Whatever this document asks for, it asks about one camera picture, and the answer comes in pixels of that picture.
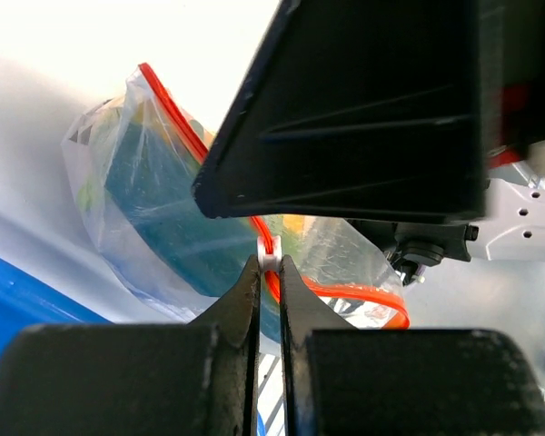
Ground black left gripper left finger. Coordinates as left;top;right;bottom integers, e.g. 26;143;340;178
0;254;261;436

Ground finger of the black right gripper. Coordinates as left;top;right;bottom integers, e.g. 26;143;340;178
193;1;489;223

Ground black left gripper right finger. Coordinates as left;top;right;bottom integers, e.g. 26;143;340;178
279;256;545;435

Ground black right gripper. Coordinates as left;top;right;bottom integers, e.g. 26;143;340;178
474;1;545;175

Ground dark green cucumber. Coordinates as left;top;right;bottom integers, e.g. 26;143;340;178
99;122;256;322

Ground clear zip top bag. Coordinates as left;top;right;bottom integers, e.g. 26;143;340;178
62;64;410;329

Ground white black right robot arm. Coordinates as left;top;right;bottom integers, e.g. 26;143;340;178
193;1;545;273

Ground blue plastic tray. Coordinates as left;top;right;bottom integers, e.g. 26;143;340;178
0;247;269;436

